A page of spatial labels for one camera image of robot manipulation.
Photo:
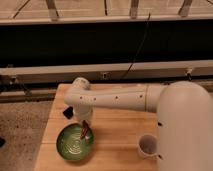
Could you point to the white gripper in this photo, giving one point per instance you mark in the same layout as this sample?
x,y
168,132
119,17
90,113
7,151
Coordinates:
x,y
81,114

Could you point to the red pepper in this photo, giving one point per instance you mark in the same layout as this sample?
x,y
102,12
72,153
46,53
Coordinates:
x,y
85,128

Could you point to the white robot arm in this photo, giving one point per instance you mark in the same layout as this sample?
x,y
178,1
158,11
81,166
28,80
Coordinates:
x,y
184,115

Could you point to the green ceramic bowl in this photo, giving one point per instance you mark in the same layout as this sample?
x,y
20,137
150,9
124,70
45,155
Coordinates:
x,y
69,144

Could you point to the white mug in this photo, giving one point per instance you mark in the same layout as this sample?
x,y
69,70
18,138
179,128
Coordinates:
x,y
147,146

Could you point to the metal frame rail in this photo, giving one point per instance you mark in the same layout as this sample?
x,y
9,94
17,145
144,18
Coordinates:
x,y
143,70

